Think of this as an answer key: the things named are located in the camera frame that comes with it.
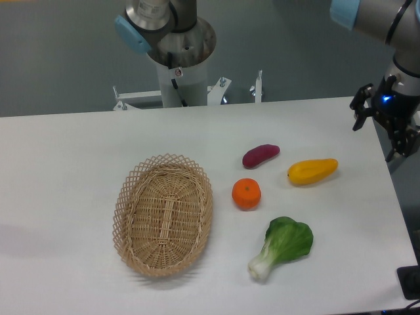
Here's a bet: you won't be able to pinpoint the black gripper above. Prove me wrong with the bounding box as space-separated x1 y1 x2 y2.
349 74 419 162

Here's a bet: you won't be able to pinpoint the purple sweet potato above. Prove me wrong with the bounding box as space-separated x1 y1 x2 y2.
242 144 280 169

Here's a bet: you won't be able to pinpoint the woven wicker basket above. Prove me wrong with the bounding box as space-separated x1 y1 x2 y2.
112 154 213 277

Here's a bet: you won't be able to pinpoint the black device at table edge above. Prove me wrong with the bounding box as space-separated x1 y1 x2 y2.
397 265 419 301

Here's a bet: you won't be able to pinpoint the yellow mango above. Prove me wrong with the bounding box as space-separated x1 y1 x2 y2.
287 158 339 185

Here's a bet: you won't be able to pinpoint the green bok choy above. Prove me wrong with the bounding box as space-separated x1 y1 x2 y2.
247 217 314 282

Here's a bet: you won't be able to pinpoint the black cable on pedestal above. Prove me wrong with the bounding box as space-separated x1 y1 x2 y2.
167 52 188 108

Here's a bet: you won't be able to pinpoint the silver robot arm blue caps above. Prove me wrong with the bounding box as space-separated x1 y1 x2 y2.
114 1 419 158

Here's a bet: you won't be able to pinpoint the orange tangerine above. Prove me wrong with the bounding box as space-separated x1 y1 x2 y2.
231 178 262 211

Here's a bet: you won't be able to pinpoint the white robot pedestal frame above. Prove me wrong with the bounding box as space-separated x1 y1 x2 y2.
112 62 266 112

